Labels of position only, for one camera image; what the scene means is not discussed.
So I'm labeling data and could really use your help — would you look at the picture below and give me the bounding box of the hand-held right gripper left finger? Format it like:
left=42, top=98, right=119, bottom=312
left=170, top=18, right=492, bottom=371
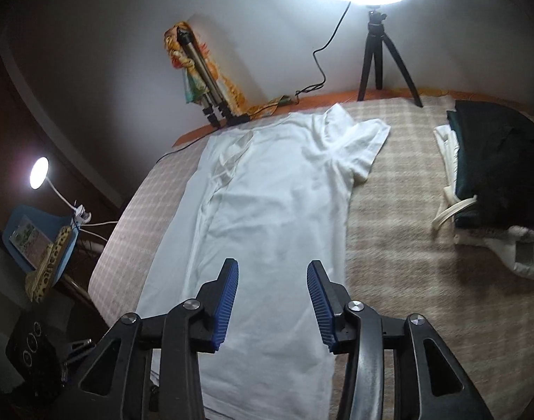
left=52, top=258, right=240, bottom=420

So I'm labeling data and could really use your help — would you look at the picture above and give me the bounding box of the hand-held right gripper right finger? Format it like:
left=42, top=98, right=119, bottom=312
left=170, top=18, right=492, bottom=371
left=306, top=260, right=495, bottom=420

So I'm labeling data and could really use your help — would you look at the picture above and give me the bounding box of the white t-shirt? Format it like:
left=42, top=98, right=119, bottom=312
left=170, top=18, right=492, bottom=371
left=136, top=103, right=391, bottom=420

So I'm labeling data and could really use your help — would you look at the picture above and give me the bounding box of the pile of dark clothes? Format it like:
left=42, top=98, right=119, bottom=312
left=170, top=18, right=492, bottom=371
left=432, top=125, right=534, bottom=281

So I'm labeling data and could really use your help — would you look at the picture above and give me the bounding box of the beige checked blanket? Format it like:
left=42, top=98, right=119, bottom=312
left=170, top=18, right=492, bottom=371
left=88, top=92, right=534, bottom=420

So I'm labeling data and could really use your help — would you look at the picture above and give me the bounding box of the leopard print cloth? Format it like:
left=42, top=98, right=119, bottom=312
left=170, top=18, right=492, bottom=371
left=24, top=225, right=73, bottom=302

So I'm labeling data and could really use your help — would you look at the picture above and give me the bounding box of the dark green folded garment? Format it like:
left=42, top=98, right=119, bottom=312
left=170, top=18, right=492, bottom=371
left=446, top=109, right=482, bottom=229

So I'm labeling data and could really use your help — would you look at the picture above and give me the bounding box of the blue chair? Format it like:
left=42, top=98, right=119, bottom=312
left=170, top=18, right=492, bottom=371
left=2, top=205, right=81, bottom=270

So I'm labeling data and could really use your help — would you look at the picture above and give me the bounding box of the black speaker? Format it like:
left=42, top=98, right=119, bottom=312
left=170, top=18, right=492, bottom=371
left=5, top=315, right=64, bottom=403

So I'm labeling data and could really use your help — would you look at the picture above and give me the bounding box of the illustrated book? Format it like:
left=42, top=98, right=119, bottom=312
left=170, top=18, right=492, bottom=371
left=9, top=215, right=51, bottom=267

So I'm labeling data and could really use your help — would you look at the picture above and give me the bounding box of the green patterned packet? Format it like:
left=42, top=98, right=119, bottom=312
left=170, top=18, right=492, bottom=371
left=249, top=94, right=294, bottom=117

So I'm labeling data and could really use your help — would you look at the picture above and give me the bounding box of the white clip desk lamp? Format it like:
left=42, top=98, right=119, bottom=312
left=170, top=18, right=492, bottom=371
left=29, top=156, right=93, bottom=225

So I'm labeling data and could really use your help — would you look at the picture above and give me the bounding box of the black folded garment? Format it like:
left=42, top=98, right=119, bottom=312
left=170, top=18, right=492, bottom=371
left=455, top=100, right=534, bottom=228

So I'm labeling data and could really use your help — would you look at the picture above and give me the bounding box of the silver folded tripod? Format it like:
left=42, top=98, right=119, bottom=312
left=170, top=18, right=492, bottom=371
left=175, top=27, right=252, bottom=128

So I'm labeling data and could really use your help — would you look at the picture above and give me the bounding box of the colourful patterned cloth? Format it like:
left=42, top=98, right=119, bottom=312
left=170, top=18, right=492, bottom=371
left=164, top=22, right=250, bottom=117

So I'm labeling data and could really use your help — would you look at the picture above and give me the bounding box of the black mini tripod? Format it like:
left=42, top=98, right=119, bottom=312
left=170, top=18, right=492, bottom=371
left=357, top=5, right=424, bottom=108

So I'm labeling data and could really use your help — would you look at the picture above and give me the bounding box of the thin black cable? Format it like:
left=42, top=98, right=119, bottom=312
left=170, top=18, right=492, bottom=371
left=155, top=138, right=213, bottom=163

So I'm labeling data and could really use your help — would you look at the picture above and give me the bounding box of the black ring light cable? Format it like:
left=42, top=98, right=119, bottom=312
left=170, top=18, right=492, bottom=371
left=289, top=1, right=353, bottom=103

